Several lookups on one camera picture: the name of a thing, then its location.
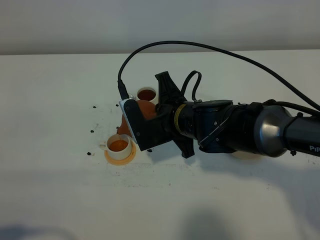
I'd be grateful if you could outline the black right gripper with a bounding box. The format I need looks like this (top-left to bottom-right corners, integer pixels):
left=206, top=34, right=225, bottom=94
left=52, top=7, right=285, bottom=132
left=155, top=71, right=234, bottom=158

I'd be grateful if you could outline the brown clay teapot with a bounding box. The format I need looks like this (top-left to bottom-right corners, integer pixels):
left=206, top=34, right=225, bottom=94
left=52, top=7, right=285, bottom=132
left=116, top=99, right=158, bottom=137

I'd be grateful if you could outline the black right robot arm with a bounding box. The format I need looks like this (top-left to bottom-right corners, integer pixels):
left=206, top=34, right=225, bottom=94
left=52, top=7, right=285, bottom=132
left=155, top=72, right=320, bottom=158

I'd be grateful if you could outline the beige round teapot coaster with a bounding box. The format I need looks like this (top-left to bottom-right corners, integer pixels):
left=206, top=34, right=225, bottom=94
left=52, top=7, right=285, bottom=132
left=230, top=151, right=262, bottom=161

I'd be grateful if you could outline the white far teacup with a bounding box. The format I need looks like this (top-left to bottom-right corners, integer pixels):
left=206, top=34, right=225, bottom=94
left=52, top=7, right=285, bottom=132
left=136, top=86, right=159, bottom=105

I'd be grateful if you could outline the white teacup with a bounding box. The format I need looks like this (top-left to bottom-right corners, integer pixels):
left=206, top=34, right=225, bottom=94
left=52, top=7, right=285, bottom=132
left=136, top=86, right=159, bottom=105
left=99, top=134, right=132, bottom=160

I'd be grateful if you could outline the orange near coaster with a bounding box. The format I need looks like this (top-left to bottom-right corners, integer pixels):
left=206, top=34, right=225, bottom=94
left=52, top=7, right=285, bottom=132
left=104, top=144, right=137, bottom=166

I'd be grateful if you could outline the white near teacup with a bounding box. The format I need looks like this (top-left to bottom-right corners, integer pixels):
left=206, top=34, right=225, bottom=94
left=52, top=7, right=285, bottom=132
left=99, top=134, right=132, bottom=160

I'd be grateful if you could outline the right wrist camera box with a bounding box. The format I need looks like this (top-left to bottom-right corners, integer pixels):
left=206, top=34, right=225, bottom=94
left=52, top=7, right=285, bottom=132
left=118, top=98, right=174, bottom=151

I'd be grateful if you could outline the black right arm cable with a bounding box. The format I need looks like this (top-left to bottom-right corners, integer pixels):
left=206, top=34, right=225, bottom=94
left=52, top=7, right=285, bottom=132
left=117, top=40, right=320, bottom=112

